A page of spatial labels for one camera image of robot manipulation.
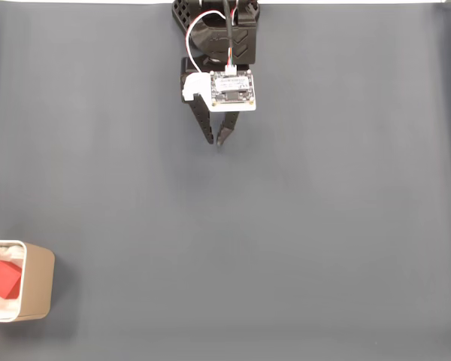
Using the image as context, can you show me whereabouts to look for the camera board on white mount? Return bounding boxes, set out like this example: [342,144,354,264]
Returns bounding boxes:
[182,68,257,113]

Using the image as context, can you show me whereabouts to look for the black camera cable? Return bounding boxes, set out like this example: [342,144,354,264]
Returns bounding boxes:
[221,0,237,72]

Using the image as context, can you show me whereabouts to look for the white red servo cable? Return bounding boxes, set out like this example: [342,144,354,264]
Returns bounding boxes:
[184,10,230,74]

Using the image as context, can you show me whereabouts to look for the white padding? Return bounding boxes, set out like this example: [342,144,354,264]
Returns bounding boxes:
[0,243,26,315]

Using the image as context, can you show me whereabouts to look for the beige box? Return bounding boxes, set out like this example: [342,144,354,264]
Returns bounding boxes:
[0,239,56,323]

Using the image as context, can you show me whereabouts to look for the red cube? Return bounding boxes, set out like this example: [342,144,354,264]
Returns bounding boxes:
[0,259,23,301]

